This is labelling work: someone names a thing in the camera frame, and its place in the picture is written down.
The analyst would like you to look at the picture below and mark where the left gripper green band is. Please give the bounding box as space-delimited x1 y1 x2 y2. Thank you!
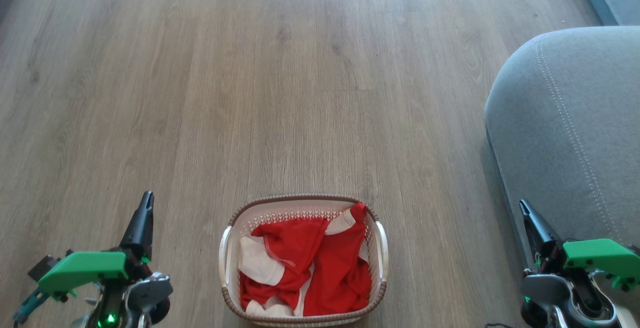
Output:
28 191 155 303

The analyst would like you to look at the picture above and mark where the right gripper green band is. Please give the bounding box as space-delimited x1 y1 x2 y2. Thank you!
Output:
518 199 640 293

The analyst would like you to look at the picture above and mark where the red and white garment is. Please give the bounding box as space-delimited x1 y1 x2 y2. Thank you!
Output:
237 202 374 318

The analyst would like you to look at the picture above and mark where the grey fabric sofa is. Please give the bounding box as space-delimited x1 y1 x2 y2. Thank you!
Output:
483 25 640 274

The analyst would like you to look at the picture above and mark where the white plastic laundry basket brown rim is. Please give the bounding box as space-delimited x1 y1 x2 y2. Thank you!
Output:
218 194 390 328

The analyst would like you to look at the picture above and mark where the teal cable connector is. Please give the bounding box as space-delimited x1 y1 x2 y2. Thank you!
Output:
12 288 52 325

